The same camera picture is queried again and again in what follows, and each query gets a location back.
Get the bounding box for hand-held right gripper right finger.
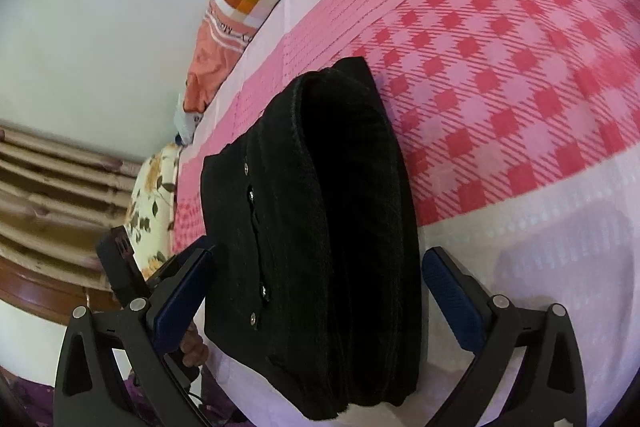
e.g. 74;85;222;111
421;247;587;427

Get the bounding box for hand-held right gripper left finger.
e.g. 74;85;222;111
52;247;217;427

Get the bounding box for black pants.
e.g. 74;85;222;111
200;57;423;422

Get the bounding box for person's left hand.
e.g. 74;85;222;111
180;323;208;369

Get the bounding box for floral pillow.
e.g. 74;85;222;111
122;142;182;280

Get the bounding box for wooden headboard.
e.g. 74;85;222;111
0;119;146;293

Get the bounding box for blue striped cloth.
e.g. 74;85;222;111
172;92;203;146

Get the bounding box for purple floral clothing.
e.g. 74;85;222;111
10;367;151;427

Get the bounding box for pink checked bed sheet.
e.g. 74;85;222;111
170;0;640;427

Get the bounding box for orange plaid quilt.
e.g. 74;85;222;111
181;0;368;116

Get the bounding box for brown wooden bed frame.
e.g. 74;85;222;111
0;254;118;325

